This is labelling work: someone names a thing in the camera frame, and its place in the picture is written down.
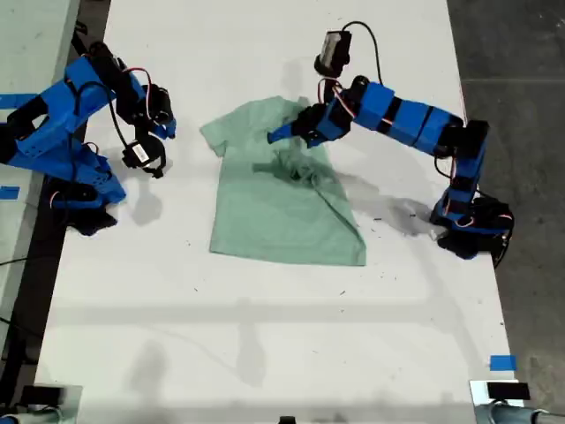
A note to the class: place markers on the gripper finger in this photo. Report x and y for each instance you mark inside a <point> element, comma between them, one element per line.
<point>171,128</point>
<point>304,121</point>
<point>159,133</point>
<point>307,138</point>

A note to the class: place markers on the pale green T-shirt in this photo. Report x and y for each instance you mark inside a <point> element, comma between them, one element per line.
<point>273,221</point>

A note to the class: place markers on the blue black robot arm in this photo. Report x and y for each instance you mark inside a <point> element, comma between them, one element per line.
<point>415,119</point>
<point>48,128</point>

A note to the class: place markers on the black stand leg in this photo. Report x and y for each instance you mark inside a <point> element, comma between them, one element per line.
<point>84,33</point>

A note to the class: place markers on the long blue tape strip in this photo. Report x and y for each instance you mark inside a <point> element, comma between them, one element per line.
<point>20,100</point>

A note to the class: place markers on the white side table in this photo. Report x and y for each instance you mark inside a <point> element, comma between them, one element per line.
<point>26,35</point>

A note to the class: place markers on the short blue tape strip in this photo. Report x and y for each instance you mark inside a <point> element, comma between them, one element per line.
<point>9,193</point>

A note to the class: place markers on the tiny black object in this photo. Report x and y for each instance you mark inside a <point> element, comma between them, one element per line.
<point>287,420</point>

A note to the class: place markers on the small black box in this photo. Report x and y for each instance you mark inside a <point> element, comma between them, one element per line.
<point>42,394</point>
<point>507,391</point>

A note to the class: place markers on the square blue tape piece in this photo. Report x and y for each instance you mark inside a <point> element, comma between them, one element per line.
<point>503,363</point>

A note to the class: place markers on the grey blue tube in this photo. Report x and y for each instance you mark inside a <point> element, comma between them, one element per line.
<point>31,416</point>
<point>512,414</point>

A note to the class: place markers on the black camera stalk round mount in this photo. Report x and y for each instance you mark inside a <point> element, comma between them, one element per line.
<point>158,152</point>

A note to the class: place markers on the black camera box white label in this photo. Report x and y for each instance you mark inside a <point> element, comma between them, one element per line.
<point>139,153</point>

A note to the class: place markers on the grey black camera box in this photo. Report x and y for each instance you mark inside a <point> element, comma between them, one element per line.
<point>334,50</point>

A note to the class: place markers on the silver metal bracket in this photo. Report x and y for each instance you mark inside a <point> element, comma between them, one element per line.
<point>477,393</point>
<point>73,399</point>

